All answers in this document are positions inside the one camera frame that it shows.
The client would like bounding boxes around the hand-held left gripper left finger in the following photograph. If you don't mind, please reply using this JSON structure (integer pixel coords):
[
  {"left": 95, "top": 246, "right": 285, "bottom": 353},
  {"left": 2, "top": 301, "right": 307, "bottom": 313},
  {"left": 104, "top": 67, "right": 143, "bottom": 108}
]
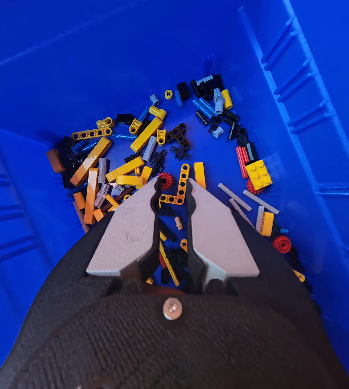
[{"left": 86, "top": 176, "right": 162, "bottom": 279}]

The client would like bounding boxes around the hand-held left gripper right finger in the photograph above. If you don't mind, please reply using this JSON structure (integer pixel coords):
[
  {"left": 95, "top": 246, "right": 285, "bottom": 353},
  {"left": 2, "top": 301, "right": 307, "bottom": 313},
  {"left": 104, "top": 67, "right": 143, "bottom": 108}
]
[{"left": 186, "top": 178, "right": 260, "bottom": 293}]

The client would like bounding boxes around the yellow angled lego beam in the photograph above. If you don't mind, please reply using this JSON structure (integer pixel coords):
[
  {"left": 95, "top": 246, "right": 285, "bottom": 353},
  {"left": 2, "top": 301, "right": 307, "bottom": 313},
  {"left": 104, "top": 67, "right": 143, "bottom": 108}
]
[{"left": 159, "top": 163, "right": 191, "bottom": 206}]

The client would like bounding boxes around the pile of lego pieces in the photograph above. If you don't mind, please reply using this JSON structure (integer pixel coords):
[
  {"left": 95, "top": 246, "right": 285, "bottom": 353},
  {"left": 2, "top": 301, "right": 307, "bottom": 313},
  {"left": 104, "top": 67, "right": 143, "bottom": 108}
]
[{"left": 46, "top": 73, "right": 314, "bottom": 294}]

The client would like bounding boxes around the blue plastic bin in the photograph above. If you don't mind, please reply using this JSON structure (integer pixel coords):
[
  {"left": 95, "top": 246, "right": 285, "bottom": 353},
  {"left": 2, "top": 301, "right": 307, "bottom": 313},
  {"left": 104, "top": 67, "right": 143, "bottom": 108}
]
[{"left": 0, "top": 0, "right": 349, "bottom": 389}]

